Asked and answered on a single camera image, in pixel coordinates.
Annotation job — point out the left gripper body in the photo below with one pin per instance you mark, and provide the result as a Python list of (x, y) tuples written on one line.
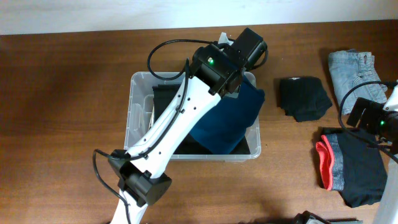
[(236, 83)]

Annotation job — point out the blue cloth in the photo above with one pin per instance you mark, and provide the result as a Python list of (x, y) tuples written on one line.
[(250, 100)]

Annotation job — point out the black garment with tag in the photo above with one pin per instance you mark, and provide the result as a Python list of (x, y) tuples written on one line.
[(163, 96)]

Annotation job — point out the black shorts with red trim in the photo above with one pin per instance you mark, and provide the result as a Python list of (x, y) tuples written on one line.
[(350, 167)]

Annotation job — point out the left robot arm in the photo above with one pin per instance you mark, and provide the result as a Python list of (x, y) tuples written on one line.
[(216, 70)]

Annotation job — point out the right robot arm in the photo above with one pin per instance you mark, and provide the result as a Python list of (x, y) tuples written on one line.
[(380, 120)]

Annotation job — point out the small folded black shirt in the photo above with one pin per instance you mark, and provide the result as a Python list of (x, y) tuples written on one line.
[(304, 98)]

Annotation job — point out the folded light blue jeans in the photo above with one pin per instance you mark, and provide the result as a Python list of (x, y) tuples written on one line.
[(349, 68)]

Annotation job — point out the clear plastic storage bin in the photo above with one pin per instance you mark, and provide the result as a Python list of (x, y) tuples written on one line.
[(139, 116)]

